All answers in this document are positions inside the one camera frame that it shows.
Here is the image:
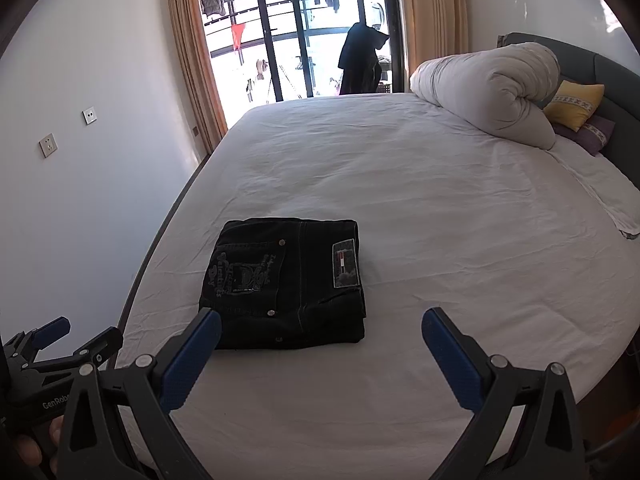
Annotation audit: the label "rolled white duvet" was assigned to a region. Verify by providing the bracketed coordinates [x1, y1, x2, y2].
[410, 42, 561, 151]

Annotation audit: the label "beige curtain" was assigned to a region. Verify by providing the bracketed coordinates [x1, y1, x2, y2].
[165, 0, 231, 158]
[397, 0, 471, 93]

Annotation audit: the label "purple pillow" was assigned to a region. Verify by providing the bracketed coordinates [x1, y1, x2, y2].
[552, 115, 616, 157]

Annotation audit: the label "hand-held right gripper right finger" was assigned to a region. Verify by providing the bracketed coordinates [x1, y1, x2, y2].
[421, 307, 587, 480]

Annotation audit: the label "black denim pants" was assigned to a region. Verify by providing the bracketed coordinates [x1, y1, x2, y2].
[198, 217, 367, 351]

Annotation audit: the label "bed with white sheet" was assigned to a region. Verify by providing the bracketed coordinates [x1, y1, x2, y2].
[107, 91, 640, 480]

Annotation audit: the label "yellow pillow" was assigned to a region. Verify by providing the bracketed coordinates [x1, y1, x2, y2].
[542, 80, 606, 133]

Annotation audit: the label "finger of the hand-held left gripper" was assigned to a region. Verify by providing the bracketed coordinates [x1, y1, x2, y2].
[22, 327, 124, 383]
[2, 316, 71, 368]

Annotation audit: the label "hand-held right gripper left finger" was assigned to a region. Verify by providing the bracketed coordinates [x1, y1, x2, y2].
[54, 307, 223, 480]

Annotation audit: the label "black-framed balcony window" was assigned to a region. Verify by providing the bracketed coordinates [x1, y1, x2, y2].
[192, 0, 408, 106]

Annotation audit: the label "flat white pillow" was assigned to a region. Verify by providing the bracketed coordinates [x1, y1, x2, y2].
[550, 137, 640, 241]

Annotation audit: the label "grey-green padded headboard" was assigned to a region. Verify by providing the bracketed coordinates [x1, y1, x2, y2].
[497, 32, 640, 188]

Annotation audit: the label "black hanging jacket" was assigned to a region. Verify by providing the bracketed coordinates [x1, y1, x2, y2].
[337, 22, 391, 96]

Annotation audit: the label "person's left hand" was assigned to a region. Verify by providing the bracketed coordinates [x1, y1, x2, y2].
[12, 416, 65, 480]

